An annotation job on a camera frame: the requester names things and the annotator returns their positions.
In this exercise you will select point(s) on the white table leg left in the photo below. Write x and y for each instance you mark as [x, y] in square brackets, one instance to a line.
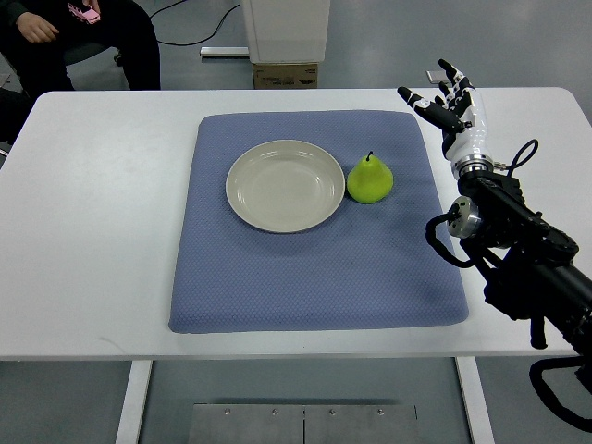
[130, 421]

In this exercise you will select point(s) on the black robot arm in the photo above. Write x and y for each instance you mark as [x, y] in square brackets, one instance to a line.
[527, 265]

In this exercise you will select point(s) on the blue quilted mat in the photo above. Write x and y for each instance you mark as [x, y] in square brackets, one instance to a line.
[366, 266]

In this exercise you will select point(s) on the white table leg right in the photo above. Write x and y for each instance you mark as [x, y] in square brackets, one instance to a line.
[474, 400]

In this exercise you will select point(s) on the pink phone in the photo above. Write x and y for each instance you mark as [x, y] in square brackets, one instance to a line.
[83, 13]

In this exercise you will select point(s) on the silver floor socket plate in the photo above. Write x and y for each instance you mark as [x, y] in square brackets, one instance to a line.
[437, 76]

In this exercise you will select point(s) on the silver metal base rail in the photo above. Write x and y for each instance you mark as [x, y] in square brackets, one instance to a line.
[224, 52]

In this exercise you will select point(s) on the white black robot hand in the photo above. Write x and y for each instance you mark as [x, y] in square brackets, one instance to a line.
[459, 113]

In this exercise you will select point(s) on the beige round plate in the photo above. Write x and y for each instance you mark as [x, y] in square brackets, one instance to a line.
[285, 186]

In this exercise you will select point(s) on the seated person in black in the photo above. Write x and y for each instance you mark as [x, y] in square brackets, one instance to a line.
[35, 35]

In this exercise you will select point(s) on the white table leg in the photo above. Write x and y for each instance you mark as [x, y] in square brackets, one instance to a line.
[474, 400]
[130, 421]

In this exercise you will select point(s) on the grey metal floor plate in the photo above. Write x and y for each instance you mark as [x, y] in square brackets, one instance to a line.
[295, 423]

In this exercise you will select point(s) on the brown cardboard box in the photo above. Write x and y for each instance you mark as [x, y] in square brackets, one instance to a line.
[285, 76]

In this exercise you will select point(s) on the green pear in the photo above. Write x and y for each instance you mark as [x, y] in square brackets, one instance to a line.
[370, 180]

